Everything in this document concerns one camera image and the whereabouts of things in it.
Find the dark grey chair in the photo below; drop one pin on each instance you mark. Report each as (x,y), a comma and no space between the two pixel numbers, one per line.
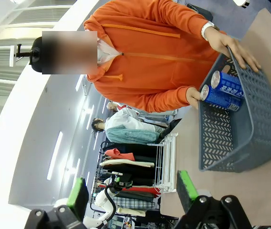
(204,13)

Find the black clothes rack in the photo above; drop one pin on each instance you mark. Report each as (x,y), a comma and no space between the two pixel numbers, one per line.
(126,171)

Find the blue drink can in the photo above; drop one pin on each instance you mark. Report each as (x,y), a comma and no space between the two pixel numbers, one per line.
(228,86)
(219,99)

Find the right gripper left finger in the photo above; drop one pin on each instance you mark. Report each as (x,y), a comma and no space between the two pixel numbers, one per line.
(78,198)

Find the mannequin in red white top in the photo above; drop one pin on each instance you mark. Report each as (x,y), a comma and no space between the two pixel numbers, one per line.
(116,106)

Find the mannequin in white shirt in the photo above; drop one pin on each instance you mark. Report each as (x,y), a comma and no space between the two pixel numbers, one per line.
(126,120)

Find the person's right forearm orange sleeve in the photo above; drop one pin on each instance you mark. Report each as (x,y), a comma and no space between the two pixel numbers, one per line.
(169,99)

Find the person's head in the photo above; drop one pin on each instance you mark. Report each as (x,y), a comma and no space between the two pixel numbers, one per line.
(78,52)

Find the person's left hand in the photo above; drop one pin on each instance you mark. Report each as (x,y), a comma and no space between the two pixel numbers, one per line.
(231,46)

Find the white wristwatch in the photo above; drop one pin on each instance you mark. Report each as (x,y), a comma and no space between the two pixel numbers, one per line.
(207,27)

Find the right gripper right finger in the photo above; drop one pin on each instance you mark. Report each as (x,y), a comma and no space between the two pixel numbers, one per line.
(185,190)

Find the red garment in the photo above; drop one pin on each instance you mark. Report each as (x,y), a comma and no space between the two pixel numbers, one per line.
(142,190)

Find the person in orange hoodie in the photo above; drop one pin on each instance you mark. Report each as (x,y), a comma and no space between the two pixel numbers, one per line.
(145,69)

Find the cream garment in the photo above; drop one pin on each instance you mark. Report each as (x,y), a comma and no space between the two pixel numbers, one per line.
(126,163)

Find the person's right hand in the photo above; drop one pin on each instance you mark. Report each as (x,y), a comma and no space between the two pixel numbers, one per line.
(194,96)

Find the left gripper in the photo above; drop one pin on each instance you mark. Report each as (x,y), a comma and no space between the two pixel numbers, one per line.
(122,184)

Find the person's left forearm orange sleeve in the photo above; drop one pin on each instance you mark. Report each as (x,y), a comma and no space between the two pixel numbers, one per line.
(183,16)

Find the ceiling light strip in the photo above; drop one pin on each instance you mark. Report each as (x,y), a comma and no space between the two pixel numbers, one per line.
(90,117)
(54,155)

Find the teal towel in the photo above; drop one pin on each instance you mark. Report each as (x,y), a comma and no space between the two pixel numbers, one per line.
(130,136)

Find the black cap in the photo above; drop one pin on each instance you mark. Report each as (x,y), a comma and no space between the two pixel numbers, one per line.
(36,62)

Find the orange-red garment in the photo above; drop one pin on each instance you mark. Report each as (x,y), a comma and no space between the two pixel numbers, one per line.
(121,154)

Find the head-mounted camera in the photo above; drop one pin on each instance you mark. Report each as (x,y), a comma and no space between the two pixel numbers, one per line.
(25,54)

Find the grey plastic basket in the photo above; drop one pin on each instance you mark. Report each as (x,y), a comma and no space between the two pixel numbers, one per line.
(257,133)

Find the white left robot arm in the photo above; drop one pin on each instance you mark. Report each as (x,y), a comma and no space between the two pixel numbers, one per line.
(101,199)

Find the plaid garment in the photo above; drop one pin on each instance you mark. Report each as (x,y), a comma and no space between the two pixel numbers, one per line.
(133,202)

